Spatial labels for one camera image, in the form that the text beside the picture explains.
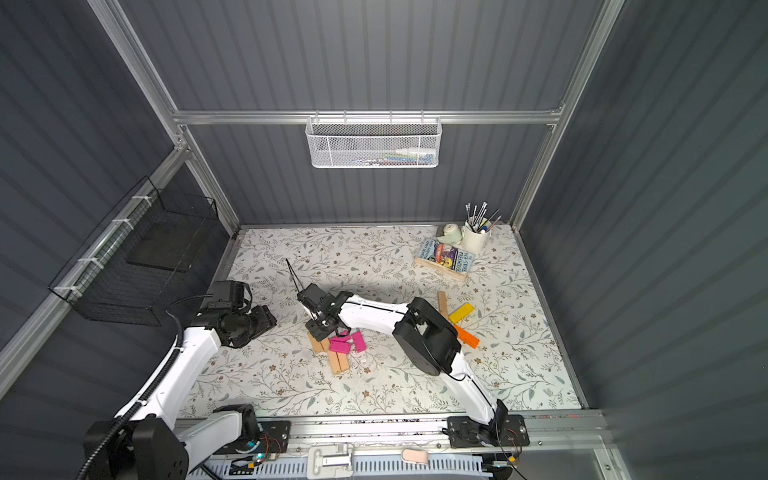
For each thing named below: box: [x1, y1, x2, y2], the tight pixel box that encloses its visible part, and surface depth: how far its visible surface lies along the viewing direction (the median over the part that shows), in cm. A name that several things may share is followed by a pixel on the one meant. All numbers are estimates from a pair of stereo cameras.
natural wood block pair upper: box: [308, 332, 330, 353], surface depth 89 cm
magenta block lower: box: [329, 340, 351, 355], surface depth 88 cm
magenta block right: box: [351, 331, 367, 353], surface depth 91 cm
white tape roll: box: [436, 223, 462, 245], surface depth 111 cm
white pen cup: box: [461, 221, 491, 254], surface depth 111 cm
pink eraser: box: [401, 448, 429, 465], surface depth 70 cm
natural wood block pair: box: [328, 350, 350, 374], surface depth 87 cm
